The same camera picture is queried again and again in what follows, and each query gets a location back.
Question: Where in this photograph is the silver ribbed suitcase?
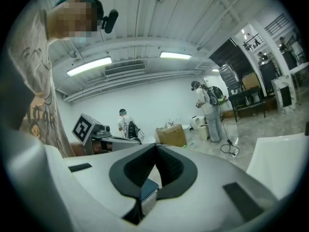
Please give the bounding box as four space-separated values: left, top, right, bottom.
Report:
218 63 240 89

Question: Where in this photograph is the black table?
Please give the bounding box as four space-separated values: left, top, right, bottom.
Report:
228 87 267 122

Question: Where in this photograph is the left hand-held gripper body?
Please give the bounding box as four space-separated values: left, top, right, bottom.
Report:
71 114 113 156

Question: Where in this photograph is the black staircase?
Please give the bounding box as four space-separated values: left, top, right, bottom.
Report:
209 39 253 70

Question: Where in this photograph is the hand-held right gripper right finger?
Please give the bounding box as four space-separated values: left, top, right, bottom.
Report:
139 143 283 232

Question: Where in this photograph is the small brown cardboard box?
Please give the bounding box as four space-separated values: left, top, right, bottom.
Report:
241 72 261 91

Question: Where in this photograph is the person's left forearm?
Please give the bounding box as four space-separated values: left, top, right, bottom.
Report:
70 142 85 157

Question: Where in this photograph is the white marble counter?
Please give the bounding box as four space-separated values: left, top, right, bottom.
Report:
270 75 297 116

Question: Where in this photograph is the plain brown cardboard box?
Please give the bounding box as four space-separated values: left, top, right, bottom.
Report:
155 123 187 147

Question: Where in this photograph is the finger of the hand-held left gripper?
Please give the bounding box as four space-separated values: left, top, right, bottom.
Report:
111 136 142 152

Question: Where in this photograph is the black metal railing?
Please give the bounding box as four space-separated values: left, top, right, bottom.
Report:
242 32 263 52
264 13 293 36

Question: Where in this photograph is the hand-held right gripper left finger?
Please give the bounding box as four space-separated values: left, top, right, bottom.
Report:
44 143 158 232

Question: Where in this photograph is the blue upholstered chair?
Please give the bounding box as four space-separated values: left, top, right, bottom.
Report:
140 177 160 217

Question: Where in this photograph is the white ceiling air vent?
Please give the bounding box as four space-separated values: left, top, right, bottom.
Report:
104 63 147 78

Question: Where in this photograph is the black head-mounted camera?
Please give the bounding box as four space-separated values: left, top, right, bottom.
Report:
100 9 120 34

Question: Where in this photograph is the person's face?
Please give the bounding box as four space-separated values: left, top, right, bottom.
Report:
47 0 101 43

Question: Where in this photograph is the black power adapter cable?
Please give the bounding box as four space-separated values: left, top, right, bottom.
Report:
218 105 240 158

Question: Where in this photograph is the white bucket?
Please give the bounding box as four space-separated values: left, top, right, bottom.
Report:
198 124 210 140

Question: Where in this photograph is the person's beige printed shirt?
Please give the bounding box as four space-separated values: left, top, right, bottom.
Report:
7 8 77 158

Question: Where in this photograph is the fluorescent ceiling light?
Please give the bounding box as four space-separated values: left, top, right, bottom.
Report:
159 51 193 59
66 56 113 77

